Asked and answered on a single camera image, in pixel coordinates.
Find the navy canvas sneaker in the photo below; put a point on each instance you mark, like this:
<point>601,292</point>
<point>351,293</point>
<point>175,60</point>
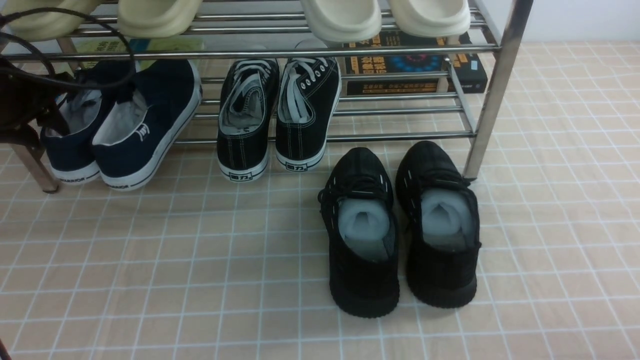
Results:
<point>72,158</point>
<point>149,114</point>

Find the black canvas sneaker right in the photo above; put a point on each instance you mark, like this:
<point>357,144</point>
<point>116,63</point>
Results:
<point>309,93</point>

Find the black knit sneaker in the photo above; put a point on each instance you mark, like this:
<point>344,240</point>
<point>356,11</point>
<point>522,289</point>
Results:
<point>356,206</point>
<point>443,223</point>

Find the black canvas sneaker left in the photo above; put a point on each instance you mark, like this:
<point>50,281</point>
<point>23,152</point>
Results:
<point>249,94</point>

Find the beige foam slipper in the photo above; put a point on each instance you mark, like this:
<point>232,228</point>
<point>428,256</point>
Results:
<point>155,19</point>
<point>50,25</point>

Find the black knit sneaker left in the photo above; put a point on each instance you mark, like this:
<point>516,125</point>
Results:
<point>356,206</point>

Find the cream foam slipper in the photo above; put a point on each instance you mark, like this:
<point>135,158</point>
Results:
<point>343,21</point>
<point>431,18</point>

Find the black book stack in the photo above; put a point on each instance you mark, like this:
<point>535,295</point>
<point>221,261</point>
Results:
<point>469,69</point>

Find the black canvas sneaker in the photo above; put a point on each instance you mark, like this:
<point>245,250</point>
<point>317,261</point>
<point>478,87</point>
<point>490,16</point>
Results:
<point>309,93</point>
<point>249,94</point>

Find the silver metal shoe rack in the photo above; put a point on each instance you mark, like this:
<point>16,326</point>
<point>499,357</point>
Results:
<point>505,50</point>

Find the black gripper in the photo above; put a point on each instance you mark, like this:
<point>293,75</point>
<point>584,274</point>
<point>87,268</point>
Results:
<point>23,101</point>

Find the black knit sneaker right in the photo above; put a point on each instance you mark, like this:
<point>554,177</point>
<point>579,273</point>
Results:
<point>443,223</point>

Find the beige foam slipper far left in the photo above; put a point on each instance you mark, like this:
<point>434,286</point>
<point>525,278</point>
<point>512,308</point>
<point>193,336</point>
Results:
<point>50,25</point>

